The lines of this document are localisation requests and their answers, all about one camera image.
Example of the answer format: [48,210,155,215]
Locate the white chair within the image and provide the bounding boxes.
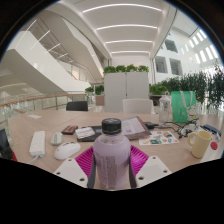
[121,98,154,115]

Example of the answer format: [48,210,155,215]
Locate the green hedge plant row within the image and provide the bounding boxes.
[163,64,224,111]

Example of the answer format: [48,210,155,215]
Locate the red black chair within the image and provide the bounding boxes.
[0,128,18,163]

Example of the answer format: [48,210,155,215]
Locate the black cable bundle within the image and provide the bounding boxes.
[163,119,201,139]

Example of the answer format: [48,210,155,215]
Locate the dark planter with plants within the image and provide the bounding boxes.
[148,83,169,106]

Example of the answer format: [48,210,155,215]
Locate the black office chair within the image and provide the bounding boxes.
[65,100,89,112]

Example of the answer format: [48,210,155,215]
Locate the black charger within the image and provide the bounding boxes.
[143,121,160,130]

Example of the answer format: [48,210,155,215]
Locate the green tote bag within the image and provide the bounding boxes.
[170,90,198,124]

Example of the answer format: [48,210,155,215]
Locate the brown planter with plants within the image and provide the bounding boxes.
[84,84,105,106]

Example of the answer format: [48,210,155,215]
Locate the colourful sticker sheet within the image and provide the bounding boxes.
[138,130,180,146]

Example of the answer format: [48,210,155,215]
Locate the green plants on cabinet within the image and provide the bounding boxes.
[102,64,150,75]

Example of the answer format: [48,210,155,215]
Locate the small grey oval device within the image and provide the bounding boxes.
[50,131,64,146]

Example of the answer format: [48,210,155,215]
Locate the black flat case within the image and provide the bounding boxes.
[77,125,103,143]

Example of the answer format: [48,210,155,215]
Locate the white cabinet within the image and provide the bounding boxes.
[103,71,150,114]

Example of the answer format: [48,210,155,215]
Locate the pale yellow mug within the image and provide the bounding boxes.
[187,129,213,159]

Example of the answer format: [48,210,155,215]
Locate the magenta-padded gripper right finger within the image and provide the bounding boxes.
[128,144,173,190]

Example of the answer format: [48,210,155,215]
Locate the purple drink bottle black cap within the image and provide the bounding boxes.
[92,117,132,191]

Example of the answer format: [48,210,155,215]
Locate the white computer mouse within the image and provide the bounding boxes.
[53,141,82,161]

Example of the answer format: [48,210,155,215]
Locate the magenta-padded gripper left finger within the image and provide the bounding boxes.
[53,146,98,190]

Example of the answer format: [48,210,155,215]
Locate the clear plastic water bottle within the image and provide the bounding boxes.
[158,92,172,125]

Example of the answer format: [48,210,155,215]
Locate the white packet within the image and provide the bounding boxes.
[74,126,96,140]

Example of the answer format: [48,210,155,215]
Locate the tablet in brown case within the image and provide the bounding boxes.
[120,115,152,140]

